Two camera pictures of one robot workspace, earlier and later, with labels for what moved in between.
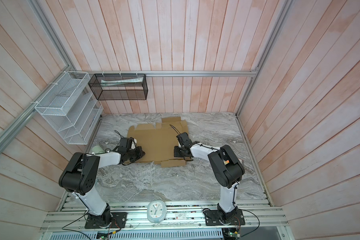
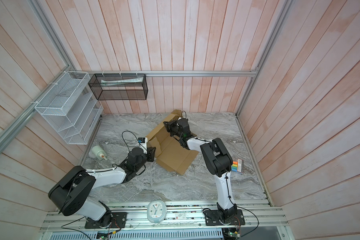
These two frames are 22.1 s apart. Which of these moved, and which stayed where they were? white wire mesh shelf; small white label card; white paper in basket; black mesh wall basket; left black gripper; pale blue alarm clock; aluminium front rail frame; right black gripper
Moved: left black gripper; right black gripper
Stayed: black mesh wall basket; pale blue alarm clock; aluminium front rail frame; white paper in basket; white wire mesh shelf; small white label card
